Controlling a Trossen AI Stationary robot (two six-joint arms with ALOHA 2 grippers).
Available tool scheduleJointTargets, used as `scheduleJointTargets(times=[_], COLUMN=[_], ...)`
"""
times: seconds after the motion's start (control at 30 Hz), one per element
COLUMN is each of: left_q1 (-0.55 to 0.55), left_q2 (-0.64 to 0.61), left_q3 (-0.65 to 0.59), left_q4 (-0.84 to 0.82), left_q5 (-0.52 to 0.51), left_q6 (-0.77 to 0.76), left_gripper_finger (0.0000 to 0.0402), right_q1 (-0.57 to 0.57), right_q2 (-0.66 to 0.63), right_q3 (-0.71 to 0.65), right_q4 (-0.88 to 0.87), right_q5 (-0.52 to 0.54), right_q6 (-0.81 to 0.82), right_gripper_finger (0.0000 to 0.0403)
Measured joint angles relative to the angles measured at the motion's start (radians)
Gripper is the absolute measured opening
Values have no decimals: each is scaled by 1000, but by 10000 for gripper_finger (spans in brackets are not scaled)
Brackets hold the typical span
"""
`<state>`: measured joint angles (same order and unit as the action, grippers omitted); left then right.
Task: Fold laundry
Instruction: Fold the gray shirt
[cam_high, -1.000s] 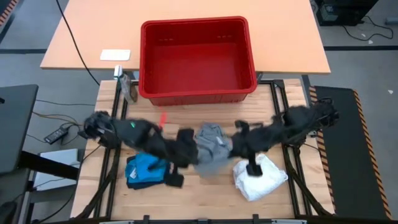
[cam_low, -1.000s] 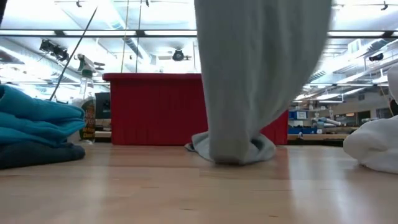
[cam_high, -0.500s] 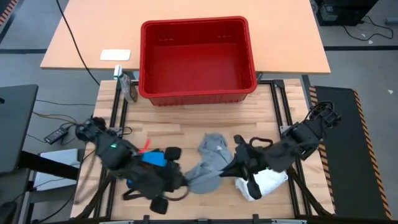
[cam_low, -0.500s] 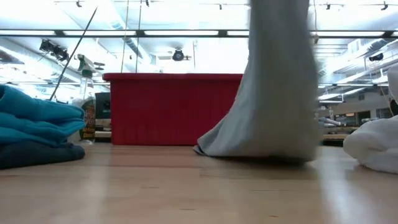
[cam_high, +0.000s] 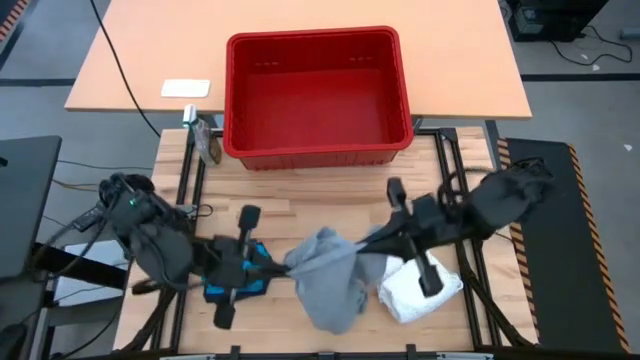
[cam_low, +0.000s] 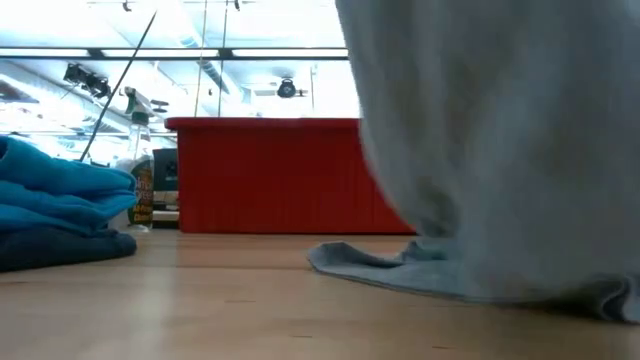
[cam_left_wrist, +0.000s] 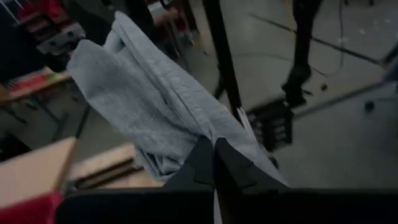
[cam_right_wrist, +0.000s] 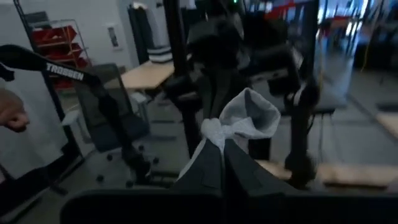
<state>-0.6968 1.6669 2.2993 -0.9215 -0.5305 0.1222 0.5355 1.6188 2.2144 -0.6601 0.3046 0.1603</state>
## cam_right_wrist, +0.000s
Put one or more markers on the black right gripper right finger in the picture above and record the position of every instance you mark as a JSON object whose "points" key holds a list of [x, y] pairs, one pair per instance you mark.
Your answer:
{"points": [[242, 174]]}

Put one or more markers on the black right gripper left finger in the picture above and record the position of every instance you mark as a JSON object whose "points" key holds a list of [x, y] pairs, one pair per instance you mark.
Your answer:
{"points": [[208, 174]]}

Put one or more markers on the white fluffy towel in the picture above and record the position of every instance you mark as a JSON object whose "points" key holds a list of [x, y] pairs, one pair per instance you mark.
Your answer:
{"points": [[248, 115]]}

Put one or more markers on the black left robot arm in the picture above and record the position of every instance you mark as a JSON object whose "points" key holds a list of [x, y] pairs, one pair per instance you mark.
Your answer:
{"points": [[303, 140]]}

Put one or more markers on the black white striped cloth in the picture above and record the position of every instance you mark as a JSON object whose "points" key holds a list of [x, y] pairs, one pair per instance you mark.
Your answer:
{"points": [[160, 54]]}

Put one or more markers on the small light wooden desk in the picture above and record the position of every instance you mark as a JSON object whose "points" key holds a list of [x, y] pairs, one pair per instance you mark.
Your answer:
{"points": [[146, 76]]}

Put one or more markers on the dark office chair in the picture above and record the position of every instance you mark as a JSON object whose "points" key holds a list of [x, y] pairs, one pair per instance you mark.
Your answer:
{"points": [[87, 109]]}

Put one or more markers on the person's hand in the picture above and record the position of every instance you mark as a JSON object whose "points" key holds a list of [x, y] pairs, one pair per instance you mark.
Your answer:
{"points": [[12, 115]]}

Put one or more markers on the black aluminium rig frame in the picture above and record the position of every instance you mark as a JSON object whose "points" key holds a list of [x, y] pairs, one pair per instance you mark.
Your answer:
{"points": [[174, 37]]}

